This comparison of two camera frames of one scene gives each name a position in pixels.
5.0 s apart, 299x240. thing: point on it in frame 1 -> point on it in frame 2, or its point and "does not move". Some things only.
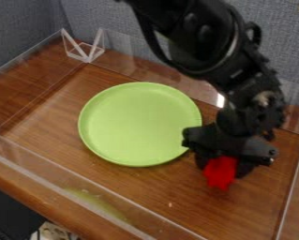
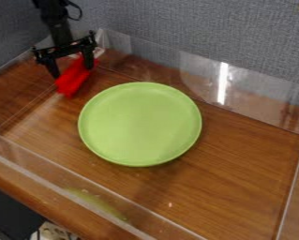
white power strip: x=50 y=232 does not move
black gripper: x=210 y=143 -> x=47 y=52
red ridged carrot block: x=220 y=170 -> x=73 y=72
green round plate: x=132 y=122 does not move
